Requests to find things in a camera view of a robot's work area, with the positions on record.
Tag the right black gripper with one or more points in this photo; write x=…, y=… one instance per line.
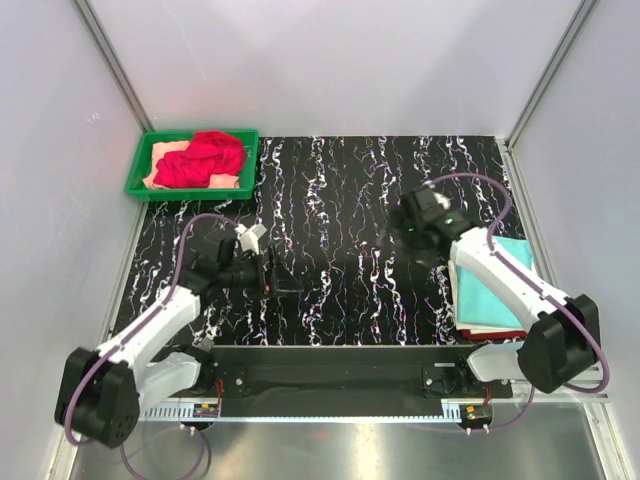
x=428, y=255

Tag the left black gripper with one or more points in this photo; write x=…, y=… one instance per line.
x=266, y=279

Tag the teal t-shirt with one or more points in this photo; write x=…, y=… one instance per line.
x=480, y=295

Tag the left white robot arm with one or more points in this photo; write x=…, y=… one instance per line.
x=104, y=391

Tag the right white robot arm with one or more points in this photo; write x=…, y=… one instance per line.
x=562, y=333

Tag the black marble pattern mat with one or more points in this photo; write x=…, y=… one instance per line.
x=324, y=202

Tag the peach t-shirt in bin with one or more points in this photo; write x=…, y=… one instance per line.
x=160, y=150

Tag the folded white t-shirt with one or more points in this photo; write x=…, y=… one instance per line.
x=492, y=327

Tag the folded red t-shirt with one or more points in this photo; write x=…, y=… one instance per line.
x=477, y=335

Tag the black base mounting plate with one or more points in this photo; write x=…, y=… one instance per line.
x=248, y=371

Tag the red t-shirt in bin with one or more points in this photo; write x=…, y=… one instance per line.
x=200, y=160

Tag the green plastic bin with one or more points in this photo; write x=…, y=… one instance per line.
x=142, y=163

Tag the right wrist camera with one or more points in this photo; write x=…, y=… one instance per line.
x=425, y=210

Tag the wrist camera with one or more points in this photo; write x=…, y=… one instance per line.
x=244, y=245
x=425, y=210

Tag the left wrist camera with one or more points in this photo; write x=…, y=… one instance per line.
x=244, y=245

